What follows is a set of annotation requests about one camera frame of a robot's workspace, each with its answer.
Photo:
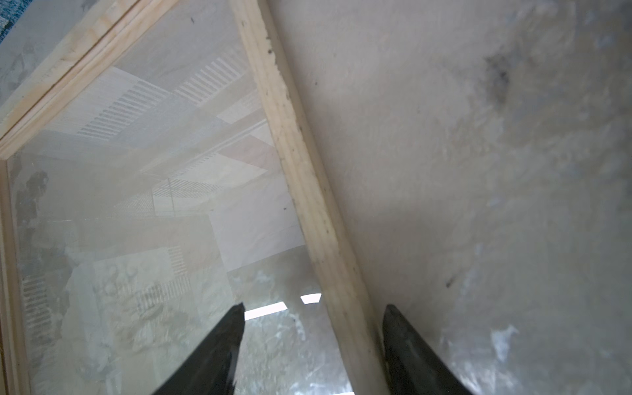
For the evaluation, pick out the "light wooden picture frame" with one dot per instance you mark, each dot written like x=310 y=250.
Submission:
x=93 y=45

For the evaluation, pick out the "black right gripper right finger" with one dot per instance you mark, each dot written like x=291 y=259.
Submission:
x=413 y=367

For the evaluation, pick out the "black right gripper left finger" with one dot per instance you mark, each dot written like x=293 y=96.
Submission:
x=211 y=368

